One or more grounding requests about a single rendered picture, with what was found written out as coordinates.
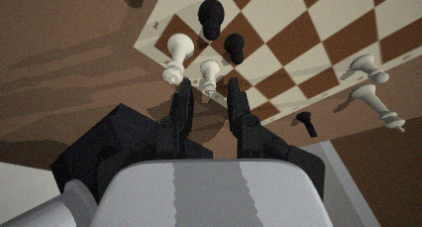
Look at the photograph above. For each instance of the brown and cream chessboard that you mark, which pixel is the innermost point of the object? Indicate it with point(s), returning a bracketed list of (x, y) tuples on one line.
[(296, 52)]

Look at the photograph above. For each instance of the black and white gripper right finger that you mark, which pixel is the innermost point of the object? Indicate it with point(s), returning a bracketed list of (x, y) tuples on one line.
[(254, 141)]

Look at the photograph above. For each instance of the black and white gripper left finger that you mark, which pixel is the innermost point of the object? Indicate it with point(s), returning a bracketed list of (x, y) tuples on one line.
[(164, 143)]

